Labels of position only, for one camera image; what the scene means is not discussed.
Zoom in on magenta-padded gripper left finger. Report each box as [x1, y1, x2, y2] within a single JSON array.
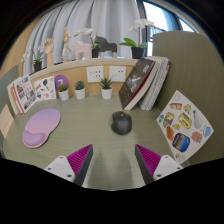
[[43, 143, 94, 187]]

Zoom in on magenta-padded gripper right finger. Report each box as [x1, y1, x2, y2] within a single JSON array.
[[134, 143, 184, 185]]

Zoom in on black computer mouse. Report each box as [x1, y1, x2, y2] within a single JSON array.
[[111, 110, 133, 136]]

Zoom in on purple mouse pad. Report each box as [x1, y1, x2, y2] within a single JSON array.
[[21, 107, 62, 149]]

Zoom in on colourful sticker sheet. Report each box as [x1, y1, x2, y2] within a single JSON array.
[[155, 89, 215, 164]]

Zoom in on small succulent in white pot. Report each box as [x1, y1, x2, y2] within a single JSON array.
[[98, 76, 114, 100], [73, 80, 87, 101], [57, 83, 70, 102]]

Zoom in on white books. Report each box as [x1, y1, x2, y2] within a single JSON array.
[[6, 81, 21, 116], [138, 55, 172, 112]]

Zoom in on black book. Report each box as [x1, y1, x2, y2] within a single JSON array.
[[118, 58, 157, 111]]

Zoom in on white sticker sheet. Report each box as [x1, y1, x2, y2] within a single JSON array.
[[33, 75, 57, 102]]

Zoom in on purple round number sign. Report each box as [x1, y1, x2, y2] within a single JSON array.
[[54, 74, 71, 93]]

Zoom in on red white photo magazine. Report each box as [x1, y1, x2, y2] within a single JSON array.
[[10, 74, 38, 115]]

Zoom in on wooden desk back ledge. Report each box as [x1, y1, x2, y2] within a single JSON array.
[[28, 57, 141, 101]]

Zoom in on green desk partition panel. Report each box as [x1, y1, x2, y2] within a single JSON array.
[[0, 64, 20, 111], [151, 30, 224, 166]]

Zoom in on wooden hand model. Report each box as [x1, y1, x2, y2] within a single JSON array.
[[42, 37, 55, 68]]

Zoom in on black horse figure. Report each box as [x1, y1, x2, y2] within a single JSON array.
[[94, 35, 118, 58]]

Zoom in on wooden mannequin figure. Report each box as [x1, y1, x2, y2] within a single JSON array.
[[61, 26, 73, 63]]

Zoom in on grey curtain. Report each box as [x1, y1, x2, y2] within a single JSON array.
[[23, 0, 144, 74]]

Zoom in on dark framed window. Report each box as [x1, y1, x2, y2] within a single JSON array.
[[141, 0, 201, 58]]

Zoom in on white wall socket plate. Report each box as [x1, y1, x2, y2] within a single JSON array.
[[108, 65, 127, 83], [86, 65, 105, 84]]

